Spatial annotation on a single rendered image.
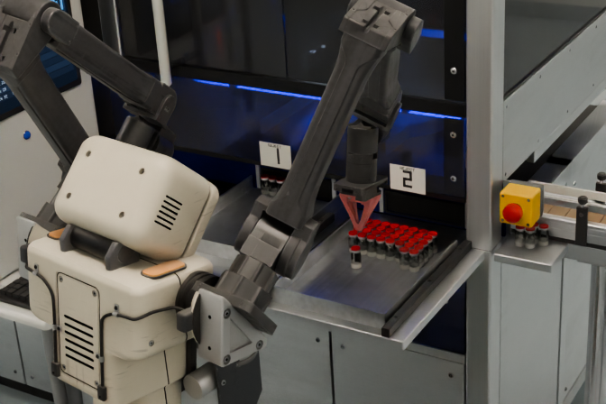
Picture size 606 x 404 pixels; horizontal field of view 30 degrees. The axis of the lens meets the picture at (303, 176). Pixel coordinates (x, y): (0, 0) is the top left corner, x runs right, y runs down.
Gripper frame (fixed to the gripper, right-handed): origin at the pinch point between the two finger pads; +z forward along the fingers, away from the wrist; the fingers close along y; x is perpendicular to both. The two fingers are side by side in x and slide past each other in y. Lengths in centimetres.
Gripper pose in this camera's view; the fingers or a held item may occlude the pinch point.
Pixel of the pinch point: (359, 225)
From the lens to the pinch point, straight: 213.7
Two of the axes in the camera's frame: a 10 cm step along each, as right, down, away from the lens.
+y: 5.1, -2.3, 8.3
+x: -8.6, -1.6, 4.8
